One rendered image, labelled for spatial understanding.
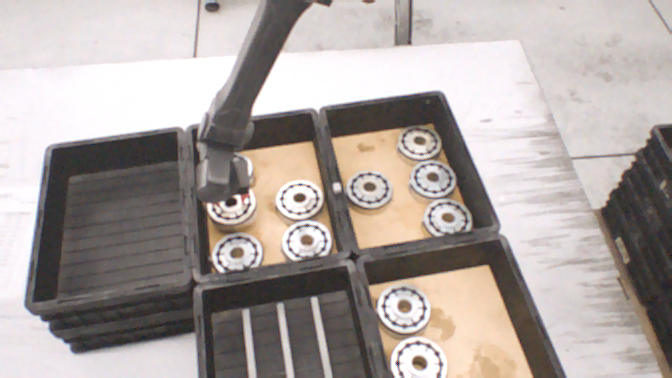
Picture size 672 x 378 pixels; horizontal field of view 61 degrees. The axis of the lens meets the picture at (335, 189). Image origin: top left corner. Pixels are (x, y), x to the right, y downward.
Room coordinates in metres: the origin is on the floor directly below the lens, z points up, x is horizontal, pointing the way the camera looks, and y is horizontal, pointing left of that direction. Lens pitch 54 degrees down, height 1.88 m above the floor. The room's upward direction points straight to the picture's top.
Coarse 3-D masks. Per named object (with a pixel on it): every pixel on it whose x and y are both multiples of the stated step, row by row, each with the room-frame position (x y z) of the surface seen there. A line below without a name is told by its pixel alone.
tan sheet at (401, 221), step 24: (336, 144) 0.90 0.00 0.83; (360, 144) 0.90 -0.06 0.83; (384, 144) 0.90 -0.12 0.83; (360, 168) 0.83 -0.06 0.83; (384, 168) 0.83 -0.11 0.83; (408, 168) 0.83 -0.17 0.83; (408, 192) 0.76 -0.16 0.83; (456, 192) 0.76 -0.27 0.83; (360, 216) 0.69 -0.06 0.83; (384, 216) 0.69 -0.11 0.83; (408, 216) 0.69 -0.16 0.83; (360, 240) 0.63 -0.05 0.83; (384, 240) 0.63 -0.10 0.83; (408, 240) 0.63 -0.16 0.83
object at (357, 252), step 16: (400, 96) 0.96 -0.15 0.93; (416, 96) 0.96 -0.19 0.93; (432, 96) 0.97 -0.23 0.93; (320, 112) 0.91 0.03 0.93; (448, 112) 0.92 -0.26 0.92; (464, 144) 0.81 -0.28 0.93; (336, 160) 0.77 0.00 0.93; (336, 176) 0.73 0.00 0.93; (480, 176) 0.73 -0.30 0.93; (480, 192) 0.69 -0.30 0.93; (352, 224) 0.61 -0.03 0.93; (496, 224) 0.61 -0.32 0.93; (352, 240) 0.57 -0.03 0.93; (416, 240) 0.57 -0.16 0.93; (432, 240) 0.57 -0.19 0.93; (448, 240) 0.57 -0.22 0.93
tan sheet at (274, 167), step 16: (304, 144) 0.90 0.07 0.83; (256, 160) 0.85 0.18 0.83; (272, 160) 0.85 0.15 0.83; (288, 160) 0.85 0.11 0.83; (304, 160) 0.85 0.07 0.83; (256, 176) 0.80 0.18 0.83; (272, 176) 0.80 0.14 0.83; (288, 176) 0.80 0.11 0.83; (304, 176) 0.80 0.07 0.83; (256, 192) 0.76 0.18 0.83; (272, 192) 0.76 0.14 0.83; (272, 208) 0.71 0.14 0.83; (208, 224) 0.67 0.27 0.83; (256, 224) 0.67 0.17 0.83; (272, 224) 0.67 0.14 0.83; (272, 240) 0.63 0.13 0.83; (240, 256) 0.59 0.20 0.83; (272, 256) 0.59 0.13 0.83
